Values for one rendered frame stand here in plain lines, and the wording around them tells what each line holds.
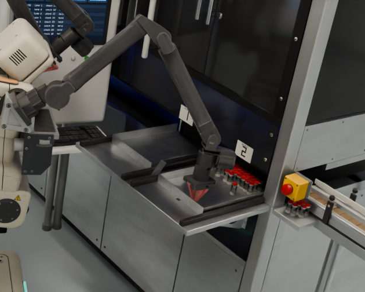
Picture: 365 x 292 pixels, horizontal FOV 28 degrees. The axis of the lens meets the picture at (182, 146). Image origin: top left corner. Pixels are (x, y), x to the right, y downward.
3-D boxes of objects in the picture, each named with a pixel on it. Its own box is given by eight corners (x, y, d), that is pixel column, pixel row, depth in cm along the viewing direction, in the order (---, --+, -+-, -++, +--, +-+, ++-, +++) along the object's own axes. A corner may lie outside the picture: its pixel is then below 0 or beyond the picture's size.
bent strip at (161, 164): (159, 172, 276) (161, 159, 273) (164, 176, 274) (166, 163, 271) (129, 179, 267) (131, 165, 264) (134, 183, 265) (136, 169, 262)
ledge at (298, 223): (297, 205, 275) (298, 201, 274) (323, 222, 267) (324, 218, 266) (272, 213, 266) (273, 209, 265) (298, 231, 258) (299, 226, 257)
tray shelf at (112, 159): (168, 129, 318) (168, 125, 317) (283, 206, 273) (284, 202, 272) (75, 146, 288) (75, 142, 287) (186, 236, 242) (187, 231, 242)
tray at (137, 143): (176, 130, 314) (177, 122, 313) (215, 156, 297) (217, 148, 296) (111, 142, 292) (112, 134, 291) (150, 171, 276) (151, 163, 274)
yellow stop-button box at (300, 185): (293, 189, 265) (298, 171, 262) (307, 198, 261) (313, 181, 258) (279, 193, 261) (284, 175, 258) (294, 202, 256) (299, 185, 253)
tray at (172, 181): (224, 166, 290) (226, 159, 289) (269, 197, 273) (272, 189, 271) (157, 182, 269) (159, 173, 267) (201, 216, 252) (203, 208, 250)
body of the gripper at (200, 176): (215, 185, 254) (220, 167, 252) (194, 189, 247) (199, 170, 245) (203, 176, 258) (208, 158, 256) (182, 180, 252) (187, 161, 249)
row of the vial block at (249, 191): (222, 172, 284) (224, 162, 282) (253, 194, 272) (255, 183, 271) (218, 174, 283) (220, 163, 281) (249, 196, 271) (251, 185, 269)
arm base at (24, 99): (10, 91, 237) (13, 106, 227) (31, 79, 237) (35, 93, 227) (24, 111, 242) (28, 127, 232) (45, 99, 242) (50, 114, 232)
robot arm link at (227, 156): (204, 128, 251) (209, 134, 243) (235, 133, 254) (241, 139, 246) (196, 160, 254) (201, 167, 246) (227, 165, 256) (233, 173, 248)
